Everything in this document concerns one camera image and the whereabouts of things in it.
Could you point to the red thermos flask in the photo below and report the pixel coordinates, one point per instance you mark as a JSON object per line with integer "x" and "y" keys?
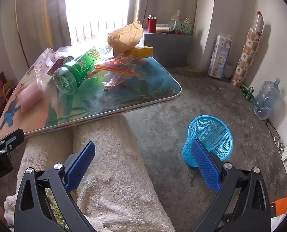
{"x": 152, "y": 24}

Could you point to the green plastic bottle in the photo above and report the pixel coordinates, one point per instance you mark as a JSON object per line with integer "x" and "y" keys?
{"x": 78, "y": 67}

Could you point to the brown paper bag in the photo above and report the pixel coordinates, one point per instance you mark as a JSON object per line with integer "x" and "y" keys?
{"x": 124, "y": 37}

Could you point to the green holed storage basket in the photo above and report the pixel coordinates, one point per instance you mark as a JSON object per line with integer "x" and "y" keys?
{"x": 183, "y": 27}

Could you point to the small red tool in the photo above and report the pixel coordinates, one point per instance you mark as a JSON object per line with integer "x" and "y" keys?
{"x": 176, "y": 32}

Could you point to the large clear water jug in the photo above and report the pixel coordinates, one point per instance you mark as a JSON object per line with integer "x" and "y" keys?
{"x": 265, "y": 99}

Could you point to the grey cabinet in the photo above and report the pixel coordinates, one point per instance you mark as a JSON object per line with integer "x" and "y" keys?
{"x": 167, "y": 50}

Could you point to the small clear snack packet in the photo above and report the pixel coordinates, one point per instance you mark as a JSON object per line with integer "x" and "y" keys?
{"x": 114, "y": 82}

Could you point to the large clear red-print bag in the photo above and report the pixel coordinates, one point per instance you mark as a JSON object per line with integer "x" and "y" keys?
{"x": 116, "y": 68}

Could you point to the white plastic bag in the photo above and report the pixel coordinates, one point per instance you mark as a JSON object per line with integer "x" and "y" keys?
{"x": 277, "y": 222}

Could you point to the blue mesh waste basket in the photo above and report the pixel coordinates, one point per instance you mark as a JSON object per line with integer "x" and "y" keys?
{"x": 206, "y": 128}

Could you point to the rolled patterned mat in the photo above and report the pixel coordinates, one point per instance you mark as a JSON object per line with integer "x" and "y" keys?
{"x": 247, "y": 53}

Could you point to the orange plastic bag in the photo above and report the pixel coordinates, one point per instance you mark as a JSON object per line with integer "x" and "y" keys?
{"x": 285, "y": 203}

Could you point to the white fluffy blanket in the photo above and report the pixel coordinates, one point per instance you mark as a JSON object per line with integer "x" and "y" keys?
{"x": 114, "y": 174}

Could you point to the beige cylinder roll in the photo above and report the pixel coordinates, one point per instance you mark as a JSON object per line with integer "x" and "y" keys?
{"x": 163, "y": 30}

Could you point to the bundle of wooden sticks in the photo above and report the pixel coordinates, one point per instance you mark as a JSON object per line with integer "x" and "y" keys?
{"x": 184, "y": 18}

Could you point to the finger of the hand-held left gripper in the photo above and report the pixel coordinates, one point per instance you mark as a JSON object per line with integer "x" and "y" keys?
{"x": 11, "y": 140}

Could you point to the window metal grille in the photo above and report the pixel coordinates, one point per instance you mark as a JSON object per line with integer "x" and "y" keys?
{"x": 97, "y": 29}

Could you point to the pink sponge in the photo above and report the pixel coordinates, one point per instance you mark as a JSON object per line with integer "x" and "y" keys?
{"x": 31, "y": 98}

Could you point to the yellow white medicine box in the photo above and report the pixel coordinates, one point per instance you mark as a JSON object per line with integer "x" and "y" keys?
{"x": 139, "y": 52}

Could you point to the beige curtain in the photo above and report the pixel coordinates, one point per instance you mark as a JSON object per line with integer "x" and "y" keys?
{"x": 41, "y": 17}
{"x": 138, "y": 4}

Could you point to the toilet paper pack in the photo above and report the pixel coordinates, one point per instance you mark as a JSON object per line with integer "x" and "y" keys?
{"x": 218, "y": 58}

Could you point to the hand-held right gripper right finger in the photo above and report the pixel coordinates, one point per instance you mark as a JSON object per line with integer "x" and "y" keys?
{"x": 206, "y": 164}

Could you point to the red-white plastic bag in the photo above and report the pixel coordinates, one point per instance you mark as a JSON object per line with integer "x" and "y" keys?
{"x": 44, "y": 62}

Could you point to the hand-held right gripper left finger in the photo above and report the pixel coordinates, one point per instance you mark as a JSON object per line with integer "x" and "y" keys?
{"x": 80, "y": 164}

